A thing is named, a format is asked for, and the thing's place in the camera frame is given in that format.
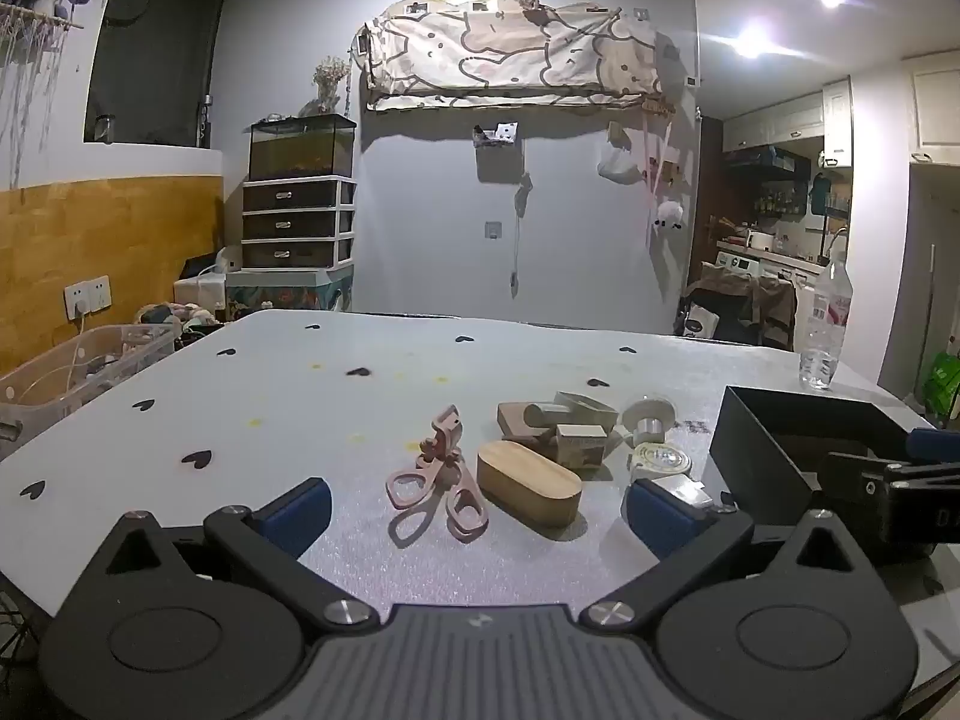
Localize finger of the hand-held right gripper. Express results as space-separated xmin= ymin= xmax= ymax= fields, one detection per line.
xmin=821 ymin=451 xmax=960 ymax=520
xmin=909 ymin=426 xmax=960 ymax=467

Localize white heart-print table cover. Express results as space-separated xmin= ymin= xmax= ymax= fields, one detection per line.
xmin=0 ymin=307 xmax=960 ymax=698

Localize oval wooden box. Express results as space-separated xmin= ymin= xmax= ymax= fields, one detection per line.
xmin=476 ymin=440 xmax=584 ymax=527

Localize clear plastic water bottle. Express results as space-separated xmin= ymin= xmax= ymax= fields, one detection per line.
xmin=799 ymin=251 xmax=854 ymax=391

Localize white tall cupboard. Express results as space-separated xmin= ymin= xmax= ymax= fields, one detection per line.
xmin=904 ymin=52 xmax=960 ymax=166

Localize white box appliance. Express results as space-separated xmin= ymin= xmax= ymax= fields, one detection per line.
xmin=174 ymin=244 xmax=245 ymax=308

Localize white macrame wall hanging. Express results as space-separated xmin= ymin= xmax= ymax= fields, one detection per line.
xmin=0 ymin=0 xmax=83 ymax=188

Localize chair with brown jacket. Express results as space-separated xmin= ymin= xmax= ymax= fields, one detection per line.
xmin=679 ymin=264 xmax=797 ymax=350

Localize white wall socket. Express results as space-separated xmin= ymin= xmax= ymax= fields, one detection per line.
xmin=66 ymin=275 xmax=112 ymax=318

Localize glass fish tank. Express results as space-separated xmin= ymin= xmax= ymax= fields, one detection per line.
xmin=247 ymin=114 xmax=358 ymax=182

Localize printed wall cloth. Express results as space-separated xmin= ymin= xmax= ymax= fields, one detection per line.
xmin=352 ymin=0 xmax=665 ymax=112

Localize white upper kitchen cabinets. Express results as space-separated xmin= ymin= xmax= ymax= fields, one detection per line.
xmin=721 ymin=79 xmax=854 ymax=166

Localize white drawer cabinet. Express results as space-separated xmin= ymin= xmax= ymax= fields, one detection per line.
xmin=241 ymin=176 xmax=356 ymax=271

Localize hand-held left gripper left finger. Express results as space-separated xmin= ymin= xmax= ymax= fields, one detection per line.
xmin=79 ymin=476 xmax=383 ymax=635

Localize white round tape dispenser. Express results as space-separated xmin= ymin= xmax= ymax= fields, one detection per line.
xmin=628 ymin=444 xmax=695 ymax=478

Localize pink hanging ribbons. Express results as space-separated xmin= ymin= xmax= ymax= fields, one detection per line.
xmin=641 ymin=109 xmax=674 ymax=248

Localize black cardboard box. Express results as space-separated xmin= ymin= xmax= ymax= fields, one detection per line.
xmin=709 ymin=385 xmax=938 ymax=520

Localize clear plastic storage bin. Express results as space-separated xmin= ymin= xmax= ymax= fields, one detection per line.
xmin=0 ymin=324 xmax=181 ymax=437

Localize black kitchen wall shelf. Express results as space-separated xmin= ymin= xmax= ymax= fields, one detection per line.
xmin=754 ymin=165 xmax=852 ymax=220

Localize white hanging bag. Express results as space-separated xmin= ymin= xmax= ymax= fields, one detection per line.
xmin=598 ymin=142 xmax=644 ymax=185

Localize dried flower bouquet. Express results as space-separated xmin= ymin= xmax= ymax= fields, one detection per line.
xmin=311 ymin=56 xmax=350 ymax=117

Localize pink eyelash curler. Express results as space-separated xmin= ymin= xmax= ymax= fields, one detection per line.
xmin=385 ymin=405 xmax=490 ymax=539

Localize green shopping bag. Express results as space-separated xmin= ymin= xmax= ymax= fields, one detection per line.
xmin=921 ymin=351 xmax=960 ymax=417

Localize dark window curtain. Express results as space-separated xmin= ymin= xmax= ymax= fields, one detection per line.
xmin=84 ymin=0 xmax=226 ymax=147

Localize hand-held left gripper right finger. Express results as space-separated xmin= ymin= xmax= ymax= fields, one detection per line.
xmin=581 ymin=477 xmax=880 ymax=629

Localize beige wooden cylinder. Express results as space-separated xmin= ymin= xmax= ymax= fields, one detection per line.
xmin=523 ymin=403 xmax=575 ymax=430

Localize pile of plush toys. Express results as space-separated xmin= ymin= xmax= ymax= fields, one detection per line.
xmin=135 ymin=301 xmax=226 ymax=331

